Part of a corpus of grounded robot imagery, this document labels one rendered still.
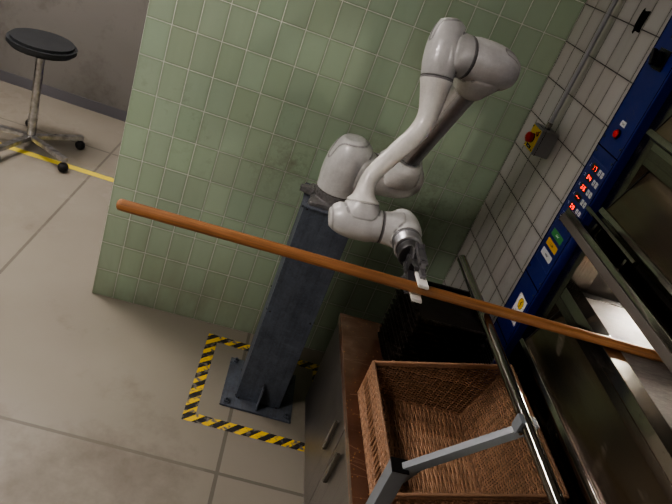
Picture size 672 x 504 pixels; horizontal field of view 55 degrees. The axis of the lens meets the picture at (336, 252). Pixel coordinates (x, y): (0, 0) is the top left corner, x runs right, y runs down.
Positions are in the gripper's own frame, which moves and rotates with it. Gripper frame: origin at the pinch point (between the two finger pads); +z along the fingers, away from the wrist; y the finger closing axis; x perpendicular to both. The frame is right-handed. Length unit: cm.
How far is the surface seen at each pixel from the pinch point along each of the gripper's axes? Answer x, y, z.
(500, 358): -20.2, 2.1, 19.3
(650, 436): -57, 3, 33
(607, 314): -68, 1, -19
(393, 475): 1.7, 25.5, 42.2
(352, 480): -3, 61, 13
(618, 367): -58, 1, 10
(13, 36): 193, 48, -237
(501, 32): -30, -55, -120
